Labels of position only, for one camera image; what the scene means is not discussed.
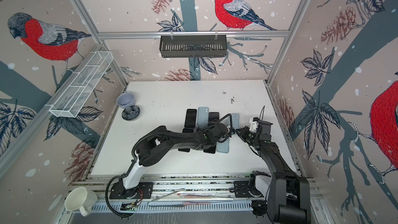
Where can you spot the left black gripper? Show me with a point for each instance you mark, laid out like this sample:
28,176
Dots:
213,126

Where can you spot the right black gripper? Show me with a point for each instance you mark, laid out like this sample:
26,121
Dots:
243,134

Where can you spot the black uncased phone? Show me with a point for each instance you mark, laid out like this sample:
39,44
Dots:
190,120
210,151
213,117

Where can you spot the black phone from case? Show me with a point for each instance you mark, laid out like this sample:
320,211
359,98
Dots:
186,130

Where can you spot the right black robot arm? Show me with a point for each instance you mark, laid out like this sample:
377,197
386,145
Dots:
287,195

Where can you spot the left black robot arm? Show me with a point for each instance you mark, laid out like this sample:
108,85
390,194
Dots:
152,147

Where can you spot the dark grey flower dish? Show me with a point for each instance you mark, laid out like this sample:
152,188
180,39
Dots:
131,113

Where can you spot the lavender bowl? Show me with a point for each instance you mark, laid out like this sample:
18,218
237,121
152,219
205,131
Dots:
125,100

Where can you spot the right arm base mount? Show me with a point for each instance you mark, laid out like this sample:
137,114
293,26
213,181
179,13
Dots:
247,189

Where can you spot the aluminium front rail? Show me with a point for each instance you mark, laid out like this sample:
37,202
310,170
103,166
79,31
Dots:
175,194

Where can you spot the black wire wall basket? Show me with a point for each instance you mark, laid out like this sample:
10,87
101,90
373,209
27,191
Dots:
193,46

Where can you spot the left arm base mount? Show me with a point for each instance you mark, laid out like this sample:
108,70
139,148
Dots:
142,191

